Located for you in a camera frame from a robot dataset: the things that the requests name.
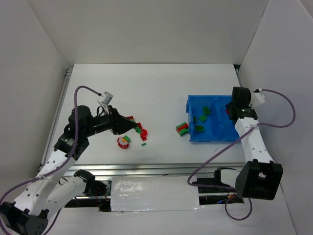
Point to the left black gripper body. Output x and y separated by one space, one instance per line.
114 121

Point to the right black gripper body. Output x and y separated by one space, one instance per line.
228 108

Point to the green lego bricks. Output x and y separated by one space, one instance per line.
138 130

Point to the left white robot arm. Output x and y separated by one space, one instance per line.
29 213

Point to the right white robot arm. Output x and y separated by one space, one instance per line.
260 177

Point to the green small lego brick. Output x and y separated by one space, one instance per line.
127 138

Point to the red flower lego piece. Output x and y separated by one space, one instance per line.
122 143

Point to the red arch lego piece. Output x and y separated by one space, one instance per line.
143 133

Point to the blue plastic divided bin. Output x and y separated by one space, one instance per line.
217 127

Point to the green red layered lego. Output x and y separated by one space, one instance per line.
182 129

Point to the silver tape cover plate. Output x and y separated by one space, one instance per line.
153 194

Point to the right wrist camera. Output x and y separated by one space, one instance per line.
257 98

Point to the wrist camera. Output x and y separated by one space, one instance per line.
104 100
257 98

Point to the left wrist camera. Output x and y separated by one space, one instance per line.
104 100

